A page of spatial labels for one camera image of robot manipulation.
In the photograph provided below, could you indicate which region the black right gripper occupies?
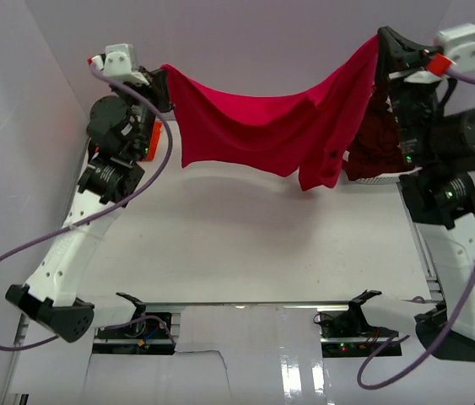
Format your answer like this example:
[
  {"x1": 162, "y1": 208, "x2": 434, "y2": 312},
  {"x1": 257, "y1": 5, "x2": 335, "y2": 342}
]
[{"x1": 372, "y1": 25, "x2": 441, "y2": 166}]

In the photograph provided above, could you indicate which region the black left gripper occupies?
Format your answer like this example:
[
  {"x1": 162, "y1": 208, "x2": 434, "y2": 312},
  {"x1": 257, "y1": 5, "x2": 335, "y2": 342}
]
[{"x1": 110, "y1": 66, "x2": 175, "y2": 160}]

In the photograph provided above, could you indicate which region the bright red t shirt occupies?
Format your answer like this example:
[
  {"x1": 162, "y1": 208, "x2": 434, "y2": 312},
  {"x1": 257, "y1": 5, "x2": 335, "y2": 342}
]
[{"x1": 163, "y1": 36, "x2": 379, "y2": 191}]

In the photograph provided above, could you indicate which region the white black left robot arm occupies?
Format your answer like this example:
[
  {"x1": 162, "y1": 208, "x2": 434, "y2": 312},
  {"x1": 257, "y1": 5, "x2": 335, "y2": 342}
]
[{"x1": 5, "y1": 68, "x2": 172, "y2": 343}]

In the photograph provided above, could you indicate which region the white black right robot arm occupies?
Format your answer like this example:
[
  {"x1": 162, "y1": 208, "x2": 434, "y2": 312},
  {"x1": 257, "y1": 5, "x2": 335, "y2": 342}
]
[{"x1": 346, "y1": 24, "x2": 475, "y2": 362}]

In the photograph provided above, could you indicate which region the orange folded t shirt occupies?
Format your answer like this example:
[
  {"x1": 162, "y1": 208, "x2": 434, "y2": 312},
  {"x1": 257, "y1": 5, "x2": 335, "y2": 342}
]
[{"x1": 143, "y1": 121, "x2": 162, "y2": 162}]

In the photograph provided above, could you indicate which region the dark maroon t shirt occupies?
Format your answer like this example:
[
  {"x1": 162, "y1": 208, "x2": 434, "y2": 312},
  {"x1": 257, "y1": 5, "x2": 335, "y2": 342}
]
[{"x1": 343, "y1": 84, "x2": 408, "y2": 181}]

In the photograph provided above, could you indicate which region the white plastic laundry basket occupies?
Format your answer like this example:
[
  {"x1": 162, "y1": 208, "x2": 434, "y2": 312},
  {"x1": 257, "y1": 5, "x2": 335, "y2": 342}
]
[{"x1": 355, "y1": 167, "x2": 421, "y2": 185}]

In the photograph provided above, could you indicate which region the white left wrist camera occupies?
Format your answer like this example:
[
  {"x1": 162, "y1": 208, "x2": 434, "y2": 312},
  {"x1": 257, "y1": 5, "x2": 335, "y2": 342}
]
[{"x1": 88, "y1": 43, "x2": 149, "y2": 85}]

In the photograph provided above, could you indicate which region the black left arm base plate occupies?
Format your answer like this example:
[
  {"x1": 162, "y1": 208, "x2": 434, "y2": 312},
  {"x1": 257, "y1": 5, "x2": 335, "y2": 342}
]
[{"x1": 92, "y1": 312, "x2": 181, "y2": 355}]

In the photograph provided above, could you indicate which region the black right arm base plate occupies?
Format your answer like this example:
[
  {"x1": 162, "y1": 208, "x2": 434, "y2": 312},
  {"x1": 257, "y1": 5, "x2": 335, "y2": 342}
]
[{"x1": 312, "y1": 310, "x2": 400, "y2": 359}]

